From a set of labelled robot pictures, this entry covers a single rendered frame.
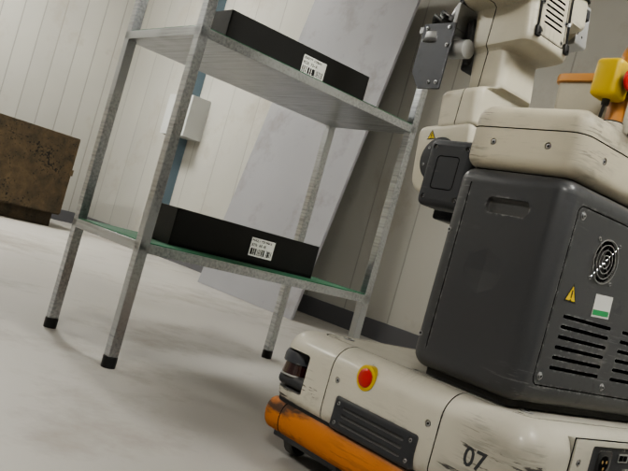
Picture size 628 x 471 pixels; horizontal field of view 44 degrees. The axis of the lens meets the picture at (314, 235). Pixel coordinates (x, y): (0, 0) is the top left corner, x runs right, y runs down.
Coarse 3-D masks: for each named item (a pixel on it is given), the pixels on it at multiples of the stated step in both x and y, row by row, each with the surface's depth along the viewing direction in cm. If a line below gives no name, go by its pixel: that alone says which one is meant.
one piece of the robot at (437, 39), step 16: (464, 16) 182; (432, 32) 182; (448, 32) 178; (464, 32) 182; (432, 48) 181; (448, 48) 177; (464, 48) 176; (416, 64) 184; (432, 64) 180; (464, 64) 182; (416, 80) 183; (432, 80) 179
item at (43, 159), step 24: (0, 120) 621; (0, 144) 625; (24, 144) 641; (48, 144) 656; (72, 144) 673; (0, 168) 629; (24, 168) 645; (48, 168) 661; (72, 168) 679; (0, 192) 633; (24, 192) 649; (48, 192) 665; (24, 216) 666; (48, 216) 683
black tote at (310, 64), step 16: (224, 16) 227; (240, 16) 226; (224, 32) 225; (240, 32) 227; (256, 32) 231; (272, 32) 234; (256, 48) 232; (272, 48) 235; (288, 48) 239; (304, 48) 242; (288, 64) 240; (304, 64) 243; (320, 64) 247; (336, 64) 251; (336, 80) 252; (352, 80) 256
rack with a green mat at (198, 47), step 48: (144, 0) 238; (192, 48) 206; (240, 48) 214; (288, 96) 258; (336, 96) 239; (96, 144) 237; (144, 240) 205; (384, 240) 262; (288, 288) 294; (336, 288) 252
